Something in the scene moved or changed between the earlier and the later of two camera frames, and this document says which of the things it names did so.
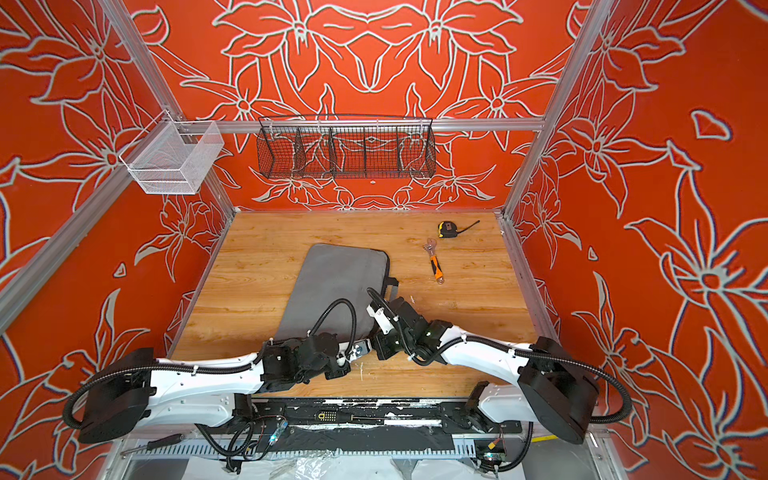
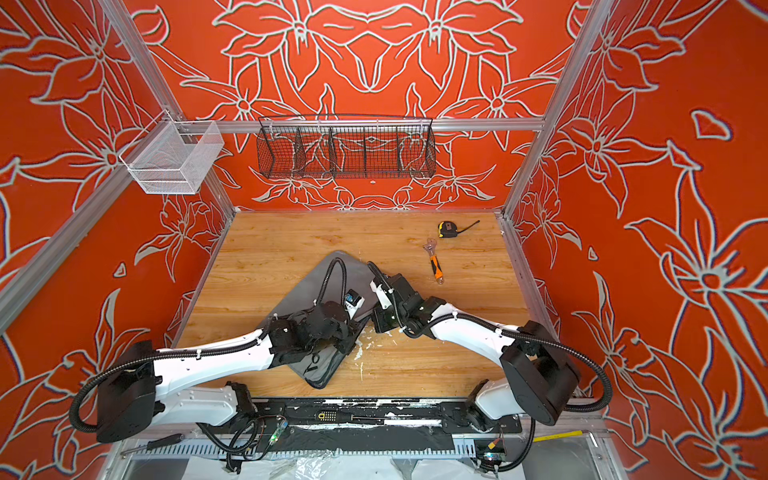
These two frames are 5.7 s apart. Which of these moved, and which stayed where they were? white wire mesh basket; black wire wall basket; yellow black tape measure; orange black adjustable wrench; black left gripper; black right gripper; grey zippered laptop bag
Moved: grey zippered laptop bag; black right gripper; black left gripper
Stayed: white wire mesh basket; yellow black tape measure; black wire wall basket; orange black adjustable wrench
